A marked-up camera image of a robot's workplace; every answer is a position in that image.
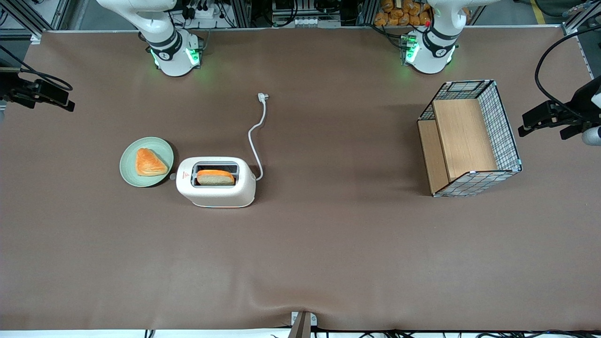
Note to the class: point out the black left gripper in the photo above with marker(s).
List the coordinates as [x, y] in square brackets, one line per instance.
[578, 114]

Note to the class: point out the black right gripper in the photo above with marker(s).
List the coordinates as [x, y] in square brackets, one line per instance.
[13, 87]

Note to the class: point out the white two-slot toaster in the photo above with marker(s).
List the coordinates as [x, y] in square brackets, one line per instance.
[216, 195]

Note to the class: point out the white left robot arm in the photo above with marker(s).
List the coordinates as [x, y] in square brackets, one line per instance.
[436, 47]

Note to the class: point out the pale green round plate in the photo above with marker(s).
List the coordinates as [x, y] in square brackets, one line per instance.
[129, 166]

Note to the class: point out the orange triangular pastry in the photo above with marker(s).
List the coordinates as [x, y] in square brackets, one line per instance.
[149, 163]

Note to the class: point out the white power strip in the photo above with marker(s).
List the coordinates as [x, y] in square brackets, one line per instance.
[203, 11]

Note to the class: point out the pile of orange bread rolls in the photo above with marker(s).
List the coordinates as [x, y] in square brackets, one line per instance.
[399, 14]

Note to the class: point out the toast bread slice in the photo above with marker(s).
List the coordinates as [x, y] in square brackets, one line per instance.
[215, 177]

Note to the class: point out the brown table cover mat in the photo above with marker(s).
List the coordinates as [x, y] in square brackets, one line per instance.
[328, 258]

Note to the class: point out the control electronics box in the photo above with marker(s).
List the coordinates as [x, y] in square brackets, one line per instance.
[305, 21]

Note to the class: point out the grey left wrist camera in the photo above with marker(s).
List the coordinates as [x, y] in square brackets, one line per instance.
[592, 136]

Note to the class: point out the aluminium frame profile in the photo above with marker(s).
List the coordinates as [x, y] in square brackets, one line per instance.
[33, 28]
[578, 16]

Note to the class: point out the camera mounting post with bracket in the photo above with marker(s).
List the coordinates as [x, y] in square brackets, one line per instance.
[302, 328]

